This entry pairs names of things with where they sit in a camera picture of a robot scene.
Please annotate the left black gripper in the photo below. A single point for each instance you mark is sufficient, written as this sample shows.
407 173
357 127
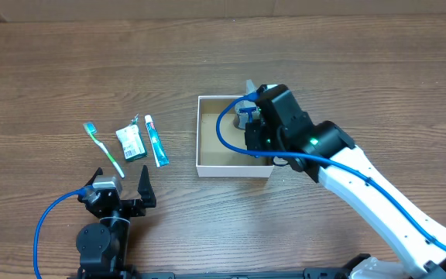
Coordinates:
128 205

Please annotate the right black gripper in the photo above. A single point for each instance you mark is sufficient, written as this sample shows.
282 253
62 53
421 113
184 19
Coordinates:
252 134

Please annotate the green white soap packet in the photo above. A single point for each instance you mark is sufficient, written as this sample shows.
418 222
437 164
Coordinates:
131 141

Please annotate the blue razor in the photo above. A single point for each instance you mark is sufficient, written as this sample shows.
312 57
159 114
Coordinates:
248 114

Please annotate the clear pump bottle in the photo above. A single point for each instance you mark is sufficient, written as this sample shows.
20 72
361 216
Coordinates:
251 92

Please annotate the teal toothpaste tube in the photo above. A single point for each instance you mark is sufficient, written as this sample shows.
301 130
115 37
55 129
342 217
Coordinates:
160 156

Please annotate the green white toothbrush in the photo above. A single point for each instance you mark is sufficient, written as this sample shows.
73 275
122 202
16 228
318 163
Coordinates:
91 131

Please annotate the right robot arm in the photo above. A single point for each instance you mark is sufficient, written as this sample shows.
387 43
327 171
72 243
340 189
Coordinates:
418 241

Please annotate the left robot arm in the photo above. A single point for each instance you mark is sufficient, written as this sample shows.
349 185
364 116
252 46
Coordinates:
102 245

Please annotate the white cardboard box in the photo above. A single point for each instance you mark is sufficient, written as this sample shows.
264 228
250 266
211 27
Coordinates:
213 159

